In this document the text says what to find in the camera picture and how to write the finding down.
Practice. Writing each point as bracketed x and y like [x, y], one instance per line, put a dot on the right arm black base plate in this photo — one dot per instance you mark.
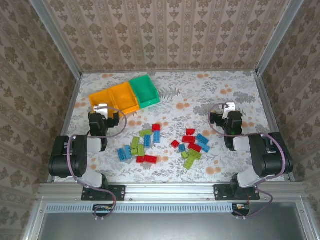
[220, 192]

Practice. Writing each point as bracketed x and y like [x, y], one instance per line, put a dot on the green plastic bin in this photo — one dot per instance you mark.
[145, 90]

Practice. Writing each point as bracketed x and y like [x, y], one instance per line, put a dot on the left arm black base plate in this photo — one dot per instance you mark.
[120, 192]

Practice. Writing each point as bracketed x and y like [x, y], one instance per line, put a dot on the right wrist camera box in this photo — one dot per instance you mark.
[229, 107]

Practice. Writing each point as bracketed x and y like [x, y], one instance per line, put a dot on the red curved lego brick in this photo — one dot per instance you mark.
[190, 132]

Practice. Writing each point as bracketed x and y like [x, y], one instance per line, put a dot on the aluminium corner post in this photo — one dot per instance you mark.
[277, 37]
[57, 37]

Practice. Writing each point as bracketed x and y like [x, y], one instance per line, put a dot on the grey metal panel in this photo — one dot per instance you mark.
[170, 227]

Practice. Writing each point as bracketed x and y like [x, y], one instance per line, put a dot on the aluminium frame profile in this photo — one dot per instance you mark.
[33, 225]
[306, 225]

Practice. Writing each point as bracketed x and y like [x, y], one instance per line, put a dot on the small blue lego brick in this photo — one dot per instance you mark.
[182, 147]

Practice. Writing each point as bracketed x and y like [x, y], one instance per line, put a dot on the floral table cover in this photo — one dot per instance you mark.
[170, 117]

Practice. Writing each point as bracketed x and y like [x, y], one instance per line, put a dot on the aluminium side rail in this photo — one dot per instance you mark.
[70, 107]
[265, 105]

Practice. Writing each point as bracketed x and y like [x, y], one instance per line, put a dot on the small red lego brick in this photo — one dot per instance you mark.
[175, 143]
[140, 159]
[156, 127]

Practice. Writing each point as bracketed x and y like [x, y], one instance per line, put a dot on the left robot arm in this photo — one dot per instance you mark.
[67, 160]

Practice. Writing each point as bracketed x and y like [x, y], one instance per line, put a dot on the small green lego brick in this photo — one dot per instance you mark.
[185, 155]
[134, 151]

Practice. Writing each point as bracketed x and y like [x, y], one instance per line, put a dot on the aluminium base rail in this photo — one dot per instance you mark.
[170, 191]

